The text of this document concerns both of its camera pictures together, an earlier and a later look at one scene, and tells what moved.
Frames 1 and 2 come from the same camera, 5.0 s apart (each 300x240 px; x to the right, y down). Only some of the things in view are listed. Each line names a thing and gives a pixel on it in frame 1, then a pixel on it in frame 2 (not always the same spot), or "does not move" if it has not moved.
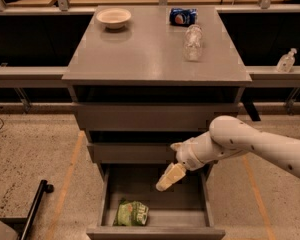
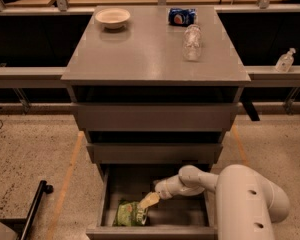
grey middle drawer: x=132 y=153 does not move
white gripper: x=186 y=156 to x=164 y=188
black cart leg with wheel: x=25 y=224 does not move
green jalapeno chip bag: x=131 y=213 does not move
